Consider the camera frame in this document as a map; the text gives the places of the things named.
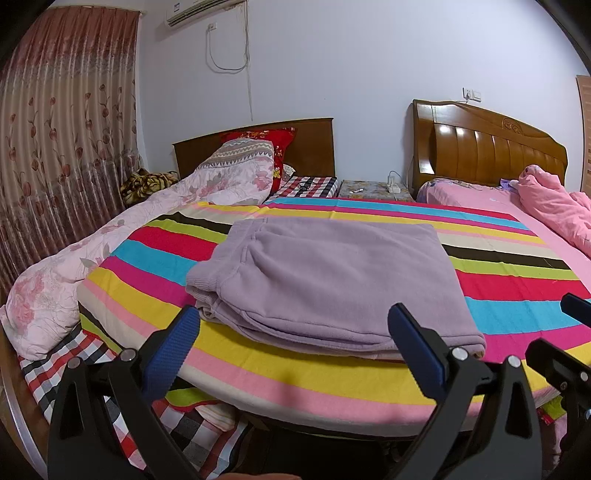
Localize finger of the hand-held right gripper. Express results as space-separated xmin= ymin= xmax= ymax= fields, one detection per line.
xmin=560 ymin=293 xmax=591 ymax=326
xmin=525 ymin=338 xmax=591 ymax=464

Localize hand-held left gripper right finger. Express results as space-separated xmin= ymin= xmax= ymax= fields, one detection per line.
xmin=388 ymin=302 xmax=544 ymax=480

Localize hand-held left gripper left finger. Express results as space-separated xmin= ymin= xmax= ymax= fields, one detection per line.
xmin=47 ymin=304 xmax=201 ymax=480

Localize purple pants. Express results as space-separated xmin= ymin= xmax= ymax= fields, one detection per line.
xmin=185 ymin=218 xmax=488 ymax=362

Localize person's left hand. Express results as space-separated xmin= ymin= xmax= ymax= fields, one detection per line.
xmin=224 ymin=472 xmax=298 ymax=480

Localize striped blanket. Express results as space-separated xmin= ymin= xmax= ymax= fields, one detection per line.
xmin=76 ymin=196 xmax=591 ymax=431

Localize pink comforter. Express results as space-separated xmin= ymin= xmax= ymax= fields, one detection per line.
xmin=515 ymin=165 xmax=591 ymax=260

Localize pink floral quilt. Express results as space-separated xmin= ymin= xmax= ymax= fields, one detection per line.
xmin=0 ymin=138 xmax=276 ymax=361

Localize plaid bed sheet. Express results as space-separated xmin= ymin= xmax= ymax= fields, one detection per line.
xmin=18 ymin=174 xmax=338 ymax=472

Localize pink bed sheet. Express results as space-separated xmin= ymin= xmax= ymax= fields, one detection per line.
xmin=418 ymin=178 xmax=591 ymax=297

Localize tiger print blanket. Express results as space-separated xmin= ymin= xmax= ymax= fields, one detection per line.
xmin=121 ymin=167 xmax=180 ymax=206

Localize nightstand with floral cover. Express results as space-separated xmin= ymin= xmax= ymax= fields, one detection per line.
xmin=338 ymin=179 xmax=414 ymax=202

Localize light wooden wardrobe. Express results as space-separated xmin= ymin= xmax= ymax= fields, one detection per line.
xmin=576 ymin=74 xmax=591 ymax=195

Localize glossy brown wooden headboard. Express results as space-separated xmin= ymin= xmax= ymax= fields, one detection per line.
xmin=406 ymin=99 xmax=569 ymax=200

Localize red pillow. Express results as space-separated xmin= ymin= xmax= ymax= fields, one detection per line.
xmin=221 ymin=128 xmax=298 ymax=194

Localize dark wooden headboard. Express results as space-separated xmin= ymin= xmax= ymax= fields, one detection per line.
xmin=172 ymin=117 xmax=336 ymax=181

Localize floral pink curtain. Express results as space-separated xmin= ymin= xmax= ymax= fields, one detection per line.
xmin=0 ymin=6 xmax=144 ymax=297

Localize white air conditioner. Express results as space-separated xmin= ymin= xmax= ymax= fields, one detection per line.
xmin=165 ymin=0 xmax=246 ymax=27

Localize air conditioner cable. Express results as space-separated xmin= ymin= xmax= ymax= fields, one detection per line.
xmin=206 ymin=4 xmax=254 ymax=122

